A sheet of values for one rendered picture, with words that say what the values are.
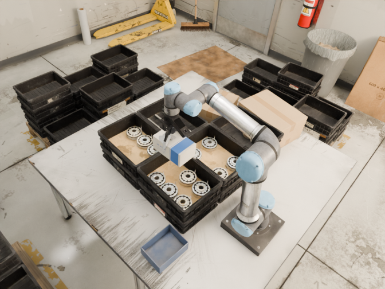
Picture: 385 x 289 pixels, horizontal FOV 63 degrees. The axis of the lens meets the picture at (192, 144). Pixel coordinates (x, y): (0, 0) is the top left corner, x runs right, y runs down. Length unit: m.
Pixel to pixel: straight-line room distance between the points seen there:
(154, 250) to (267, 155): 0.82
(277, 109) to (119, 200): 1.26
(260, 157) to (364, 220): 2.00
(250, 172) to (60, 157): 1.37
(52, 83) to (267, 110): 2.06
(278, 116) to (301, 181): 0.47
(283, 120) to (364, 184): 1.41
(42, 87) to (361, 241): 3.12
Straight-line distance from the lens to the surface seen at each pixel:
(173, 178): 1.86
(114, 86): 3.18
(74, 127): 3.12
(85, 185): 2.05
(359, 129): 4.05
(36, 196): 3.01
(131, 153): 2.00
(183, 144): 1.62
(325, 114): 3.19
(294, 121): 2.30
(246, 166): 1.27
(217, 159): 1.98
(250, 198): 1.44
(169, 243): 1.77
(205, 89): 1.46
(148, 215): 1.87
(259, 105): 2.36
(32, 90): 3.31
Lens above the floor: 2.28
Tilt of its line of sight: 45 degrees down
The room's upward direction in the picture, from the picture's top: 5 degrees clockwise
